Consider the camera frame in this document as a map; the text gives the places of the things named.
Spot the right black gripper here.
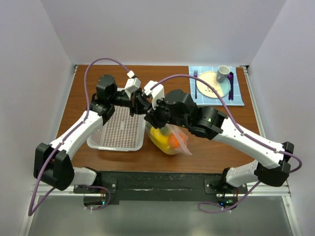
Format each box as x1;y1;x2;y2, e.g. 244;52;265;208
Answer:
144;93;189;129

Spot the clear zip top bag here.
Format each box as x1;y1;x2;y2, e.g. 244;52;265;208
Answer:
145;121;192;155

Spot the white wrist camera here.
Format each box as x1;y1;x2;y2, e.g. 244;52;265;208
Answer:
124;70;141;100
144;81;165;110

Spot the purple plastic fork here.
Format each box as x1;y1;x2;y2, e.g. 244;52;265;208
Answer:
193;70;198;99

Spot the purple plastic spoon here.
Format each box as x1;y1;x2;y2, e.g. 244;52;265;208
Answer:
227;72;234;101

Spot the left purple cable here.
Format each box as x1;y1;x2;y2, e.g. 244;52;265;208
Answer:
28;58;135;217

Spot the grey mug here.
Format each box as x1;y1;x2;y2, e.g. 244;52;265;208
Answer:
216;65;230;83

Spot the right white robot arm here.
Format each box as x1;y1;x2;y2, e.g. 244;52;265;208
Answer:
144;89;291;193

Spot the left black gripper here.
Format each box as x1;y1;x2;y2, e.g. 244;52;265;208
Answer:
109;88;149;117

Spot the white perforated plastic basket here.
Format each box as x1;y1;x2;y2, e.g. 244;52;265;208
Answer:
87;88;145;151

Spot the purple plastic knife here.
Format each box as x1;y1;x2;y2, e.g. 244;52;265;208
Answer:
229;72;234;101

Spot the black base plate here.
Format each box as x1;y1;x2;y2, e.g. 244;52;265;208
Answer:
74;171;248;206

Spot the orange fake fruit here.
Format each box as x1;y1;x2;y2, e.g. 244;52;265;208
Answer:
168;133;187;149

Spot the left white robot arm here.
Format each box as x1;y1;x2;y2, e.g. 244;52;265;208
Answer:
33;75;150;193

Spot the front aluminium rail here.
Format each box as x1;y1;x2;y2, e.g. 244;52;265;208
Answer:
31;175;291;197

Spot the cream and blue plate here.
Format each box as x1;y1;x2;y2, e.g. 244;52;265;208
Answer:
196;71;231;99

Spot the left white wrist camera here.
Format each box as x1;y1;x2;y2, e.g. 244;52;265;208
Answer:
124;70;141;100

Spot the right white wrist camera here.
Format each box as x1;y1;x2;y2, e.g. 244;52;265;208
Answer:
144;81;165;110

